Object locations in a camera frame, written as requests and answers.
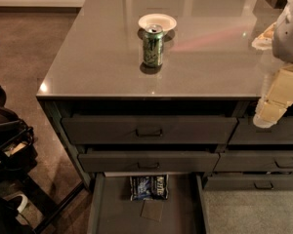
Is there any middle left grey drawer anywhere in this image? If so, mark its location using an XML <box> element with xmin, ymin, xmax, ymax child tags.
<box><xmin>78</xmin><ymin>150</ymin><xmax>219</xmax><ymax>173</ymax></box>

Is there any open bottom left drawer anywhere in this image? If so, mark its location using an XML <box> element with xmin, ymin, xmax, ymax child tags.
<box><xmin>87</xmin><ymin>174</ymin><xmax>210</xmax><ymax>234</ymax></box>

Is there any grey square card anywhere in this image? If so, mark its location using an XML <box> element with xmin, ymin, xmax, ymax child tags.
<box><xmin>141</xmin><ymin>200</ymin><xmax>164</xmax><ymax>222</ymax></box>

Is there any green soda can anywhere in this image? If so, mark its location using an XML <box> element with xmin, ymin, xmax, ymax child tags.
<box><xmin>143</xmin><ymin>24</ymin><xmax>164</xmax><ymax>67</ymax></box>

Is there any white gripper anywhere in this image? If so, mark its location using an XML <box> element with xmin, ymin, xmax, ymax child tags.
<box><xmin>252</xmin><ymin>22</ymin><xmax>293</xmax><ymax>129</ymax></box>

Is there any blue chip bag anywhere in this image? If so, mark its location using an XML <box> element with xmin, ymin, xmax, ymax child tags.
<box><xmin>130</xmin><ymin>175</ymin><xmax>168</xmax><ymax>201</ymax></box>

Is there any grey counter cabinet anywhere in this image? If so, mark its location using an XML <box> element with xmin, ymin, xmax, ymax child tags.
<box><xmin>37</xmin><ymin>0</ymin><xmax>293</xmax><ymax>185</ymax></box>

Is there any top left grey drawer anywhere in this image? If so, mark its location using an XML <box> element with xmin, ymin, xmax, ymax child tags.
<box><xmin>62</xmin><ymin>115</ymin><xmax>237</xmax><ymax>144</ymax></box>

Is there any top right grey drawer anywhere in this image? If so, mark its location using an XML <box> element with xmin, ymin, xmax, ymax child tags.
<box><xmin>230</xmin><ymin>117</ymin><xmax>293</xmax><ymax>145</ymax></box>

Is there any white paper bowl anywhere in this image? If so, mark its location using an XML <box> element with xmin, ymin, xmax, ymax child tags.
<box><xmin>138</xmin><ymin>14</ymin><xmax>177</xmax><ymax>33</ymax></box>

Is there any bottom right grey drawer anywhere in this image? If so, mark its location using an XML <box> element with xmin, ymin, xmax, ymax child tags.
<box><xmin>204</xmin><ymin>175</ymin><xmax>293</xmax><ymax>190</ymax></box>

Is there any middle right grey drawer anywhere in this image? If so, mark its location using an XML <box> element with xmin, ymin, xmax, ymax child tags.
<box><xmin>214</xmin><ymin>150</ymin><xmax>293</xmax><ymax>172</ymax></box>

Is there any grey drawer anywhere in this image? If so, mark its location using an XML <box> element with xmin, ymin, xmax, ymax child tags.
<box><xmin>230</xmin><ymin>117</ymin><xmax>293</xmax><ymax>145</ymax></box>
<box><xmin>214</xmin><ymin>150</ymin><xmax>293</xmax><ymax>172</ymax></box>
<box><xmin>62</xmin><ymin>115</ymin><xmax>237</xmax><ymax>144</ymax></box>
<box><xmin>204</xmin><ymin>175</ymin><xmax>293</xmax><ymax>190</ymax></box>
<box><xmin>78</xmin><ymin>150</ymin><xmax>219</xmax><ymax>173</ymax></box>

